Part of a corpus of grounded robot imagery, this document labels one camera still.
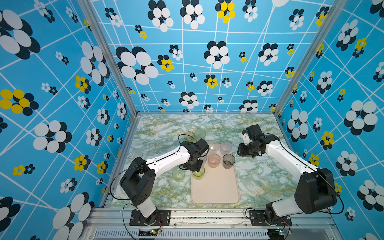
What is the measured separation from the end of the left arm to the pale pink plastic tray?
0.10m

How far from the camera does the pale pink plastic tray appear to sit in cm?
80

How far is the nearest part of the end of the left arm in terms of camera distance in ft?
2.02
